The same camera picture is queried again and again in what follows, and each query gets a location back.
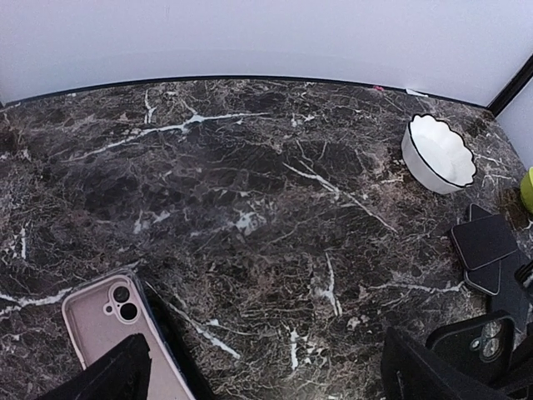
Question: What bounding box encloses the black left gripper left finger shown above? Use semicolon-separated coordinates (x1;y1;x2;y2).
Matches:
39;333;150;400

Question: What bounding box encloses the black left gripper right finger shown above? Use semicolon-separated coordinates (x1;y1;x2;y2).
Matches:
381;327;507;399

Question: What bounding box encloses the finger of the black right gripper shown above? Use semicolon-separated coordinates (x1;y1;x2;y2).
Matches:
487;250;530;333

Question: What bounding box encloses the pink phone case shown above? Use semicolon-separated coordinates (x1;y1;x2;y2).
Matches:
62;268;195;399

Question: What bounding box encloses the pink phone dark screen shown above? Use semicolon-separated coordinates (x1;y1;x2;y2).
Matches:
451;214;518;271

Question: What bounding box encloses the green bowl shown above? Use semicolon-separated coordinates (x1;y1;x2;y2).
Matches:
520;167;533;214

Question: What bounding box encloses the white scalloped bowl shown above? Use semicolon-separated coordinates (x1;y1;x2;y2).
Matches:
401;114;477;195

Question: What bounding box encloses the black right frame post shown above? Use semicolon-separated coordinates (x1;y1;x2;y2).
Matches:
486;55;533;118

